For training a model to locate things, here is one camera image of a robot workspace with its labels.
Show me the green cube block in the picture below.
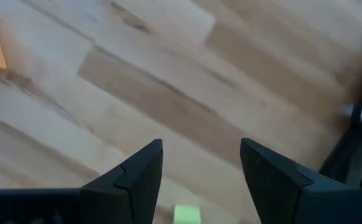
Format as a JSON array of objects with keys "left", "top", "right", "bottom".
[{"left": 172, "top": 204, "right": 202, "bottom": 224}]

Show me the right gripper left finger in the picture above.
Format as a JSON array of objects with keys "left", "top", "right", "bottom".
[{"left": 80, "top": 139, "right": 164, "bottom": 224}]

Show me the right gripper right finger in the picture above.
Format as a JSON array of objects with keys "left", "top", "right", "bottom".
[{"left": 239, "top": 138, "right": 362, "bottom": 224}]

